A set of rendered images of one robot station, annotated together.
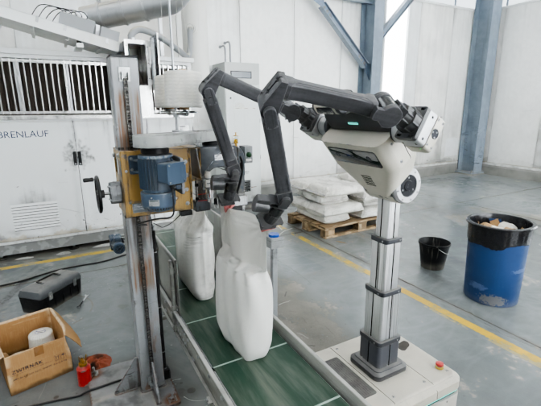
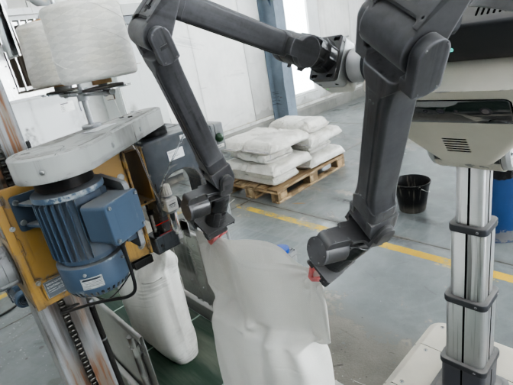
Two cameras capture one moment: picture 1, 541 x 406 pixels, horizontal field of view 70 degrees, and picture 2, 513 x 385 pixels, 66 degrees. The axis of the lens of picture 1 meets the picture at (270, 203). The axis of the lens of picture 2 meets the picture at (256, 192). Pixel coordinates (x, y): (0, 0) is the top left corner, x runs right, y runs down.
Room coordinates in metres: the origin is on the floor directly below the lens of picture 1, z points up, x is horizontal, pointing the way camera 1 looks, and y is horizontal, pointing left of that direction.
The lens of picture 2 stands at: (0.80, 0.28, 1.55)
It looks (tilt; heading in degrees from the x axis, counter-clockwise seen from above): 21 degrees down; 348
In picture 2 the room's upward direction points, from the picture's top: 10 degrees counter-clockwise
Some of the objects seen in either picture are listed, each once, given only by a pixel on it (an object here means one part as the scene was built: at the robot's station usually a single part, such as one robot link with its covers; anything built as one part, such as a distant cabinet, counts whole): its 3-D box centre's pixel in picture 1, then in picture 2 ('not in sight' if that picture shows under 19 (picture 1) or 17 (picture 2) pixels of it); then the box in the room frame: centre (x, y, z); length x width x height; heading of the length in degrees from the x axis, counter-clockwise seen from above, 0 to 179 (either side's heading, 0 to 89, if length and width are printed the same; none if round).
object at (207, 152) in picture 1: (213, 166); (161, 167); (2.11, 0.31, 1.21); 0.30 x 0.25 x 0.30; 29
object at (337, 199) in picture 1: (322, 194); (260, 151); (4.83, -0.67, 0.44); 0.66 x 0.42 x 0.14; 23
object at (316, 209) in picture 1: (334, 206); (279, 163); (4.67, -0.80, 0.32); 0.66 x 0.43 x 0.15; 121
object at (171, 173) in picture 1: (171, 175); (115, 221); (1.63, 0.42, 1.25); 0.10 x 0.08 x 0.12; 144
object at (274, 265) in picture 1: (274, 309); not in sight; (2.01, -0.02, 0.39); 0.03 x 0.03 x 0.78; 29
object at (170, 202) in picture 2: (208, 186); (171, 208); (1.90, 0.31, 1.14); 0.05 x 0.04 x 0.16; 119
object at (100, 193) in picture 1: (97, 194); not in sight; (1.77, 0.82, 1.13); 0.18 x 0.11 x 0.18; 29
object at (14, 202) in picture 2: (143, 165); (46, 208); (1.75, 0.58, 1.27); 0.12 x 0.09 x 0.09; 119
